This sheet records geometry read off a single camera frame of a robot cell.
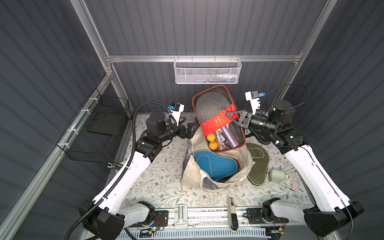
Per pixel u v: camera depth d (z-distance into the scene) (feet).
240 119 1.83
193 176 2.31
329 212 1.23
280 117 1.51
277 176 2.63
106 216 1.20
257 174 2.86
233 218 2.28
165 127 1.82
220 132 2.05
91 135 2.39
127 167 1.46
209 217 2.48
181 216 2.38
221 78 3.05
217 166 2.84
